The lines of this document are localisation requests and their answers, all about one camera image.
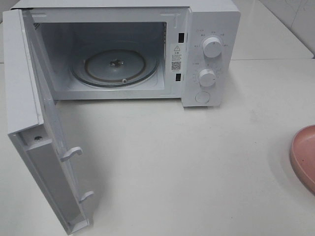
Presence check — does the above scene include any round white door button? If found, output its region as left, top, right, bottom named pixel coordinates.
left=195, top=91, right=211, bottom=104

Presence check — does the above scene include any white microwave knob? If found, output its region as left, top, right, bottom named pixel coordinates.
left=199, top=69, right=217, bottom=87
left=202, top=36, right=222, bottom=58

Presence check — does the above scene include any white microwave door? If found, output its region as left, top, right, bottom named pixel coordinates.
left=3, top=9, right=93, bottom=235

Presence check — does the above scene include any pink round plate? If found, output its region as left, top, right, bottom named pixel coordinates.
left=289, top=125, right=315, bottom=195

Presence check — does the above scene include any glass microwave turntable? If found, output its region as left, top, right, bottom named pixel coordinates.
left=70, top=41, right=160, bottom=88

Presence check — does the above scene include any white microwave oven body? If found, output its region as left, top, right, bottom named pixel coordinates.
left=10, top=0, right=241, bottom=107

